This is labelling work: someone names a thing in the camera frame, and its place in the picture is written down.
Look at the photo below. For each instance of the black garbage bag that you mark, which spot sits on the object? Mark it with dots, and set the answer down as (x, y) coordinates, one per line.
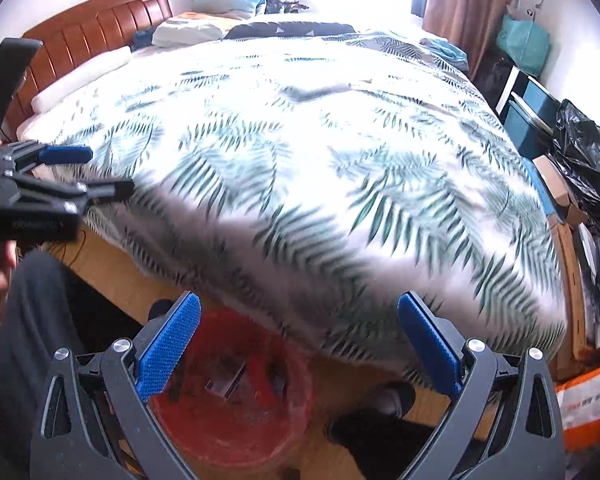
(575, 151)

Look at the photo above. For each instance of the brown cardboard boxes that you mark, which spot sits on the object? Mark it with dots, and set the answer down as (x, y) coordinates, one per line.
(576, 352)

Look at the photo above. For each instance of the orange white carton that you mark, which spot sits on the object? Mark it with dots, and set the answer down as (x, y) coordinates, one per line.
(579, 404)

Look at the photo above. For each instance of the dark triangle pattern pillow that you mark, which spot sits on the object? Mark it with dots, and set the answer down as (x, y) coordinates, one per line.
(292, 29)

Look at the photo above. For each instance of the green leaf print bedspread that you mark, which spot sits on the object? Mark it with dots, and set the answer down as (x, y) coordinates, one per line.
(309, 182)

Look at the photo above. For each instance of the teal shopping bag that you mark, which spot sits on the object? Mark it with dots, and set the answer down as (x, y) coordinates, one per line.
(525, 42)

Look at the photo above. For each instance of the orange white pillow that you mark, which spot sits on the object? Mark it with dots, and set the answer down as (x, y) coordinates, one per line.
(190, 28)

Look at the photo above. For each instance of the blue white pillow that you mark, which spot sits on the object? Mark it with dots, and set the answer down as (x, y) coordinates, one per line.
(241, 9)

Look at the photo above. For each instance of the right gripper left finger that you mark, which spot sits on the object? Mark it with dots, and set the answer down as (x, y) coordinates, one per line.
(94, 421)

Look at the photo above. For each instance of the wooden headboard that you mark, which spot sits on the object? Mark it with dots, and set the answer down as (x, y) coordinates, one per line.
(74, 36)

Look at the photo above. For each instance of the red plastic bucket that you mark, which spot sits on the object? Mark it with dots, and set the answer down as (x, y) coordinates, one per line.
(241, 396)

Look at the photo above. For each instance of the person right leg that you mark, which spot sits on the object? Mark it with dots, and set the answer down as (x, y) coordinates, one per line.
(376, 435)

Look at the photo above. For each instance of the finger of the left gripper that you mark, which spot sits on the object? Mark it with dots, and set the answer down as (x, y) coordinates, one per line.
(51, 155)
(105, 191)

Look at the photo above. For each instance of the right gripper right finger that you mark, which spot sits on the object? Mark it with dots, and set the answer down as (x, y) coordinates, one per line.
(503, 419)

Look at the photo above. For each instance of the brown curtain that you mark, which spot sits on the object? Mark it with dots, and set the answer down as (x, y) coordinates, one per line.
(469, 24)

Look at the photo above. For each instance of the teal storage bins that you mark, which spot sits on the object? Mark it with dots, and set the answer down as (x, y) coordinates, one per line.
(528, 113)

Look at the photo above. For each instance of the person left leg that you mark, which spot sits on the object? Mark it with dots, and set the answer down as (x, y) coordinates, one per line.
(48, 307)

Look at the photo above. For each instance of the person leg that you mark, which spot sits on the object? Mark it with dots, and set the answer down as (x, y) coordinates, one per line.
(376, 435)
(48, 307)

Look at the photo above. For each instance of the light blue blanket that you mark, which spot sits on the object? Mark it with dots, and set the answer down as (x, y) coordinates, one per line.
(449, 53)

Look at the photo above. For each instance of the long white bolster pillow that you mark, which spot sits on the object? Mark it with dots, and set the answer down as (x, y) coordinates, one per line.
(84, 74)

